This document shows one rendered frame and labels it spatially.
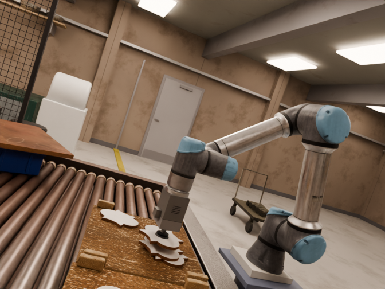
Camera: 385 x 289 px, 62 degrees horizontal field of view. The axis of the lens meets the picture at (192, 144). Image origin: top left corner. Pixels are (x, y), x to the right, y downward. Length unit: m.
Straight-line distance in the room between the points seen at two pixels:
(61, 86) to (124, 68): 3.37
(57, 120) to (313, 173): 4.22
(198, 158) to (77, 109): 4.08
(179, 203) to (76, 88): 4.17
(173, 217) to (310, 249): 0.49
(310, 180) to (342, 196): 10.38
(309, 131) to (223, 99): 7.67
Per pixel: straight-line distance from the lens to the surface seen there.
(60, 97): 4.97
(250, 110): 9.08
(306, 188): 1.14
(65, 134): 4.96
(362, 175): 11.81
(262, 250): 1.31
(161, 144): 8.33
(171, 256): 0.97
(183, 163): 0.91
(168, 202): 0.92
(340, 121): 1.11
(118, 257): 0.92
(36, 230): 1.02
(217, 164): 0.94
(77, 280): 0.79
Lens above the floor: 1.35
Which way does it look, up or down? 4 degrees down
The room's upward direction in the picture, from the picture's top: 19 degrees clockwise
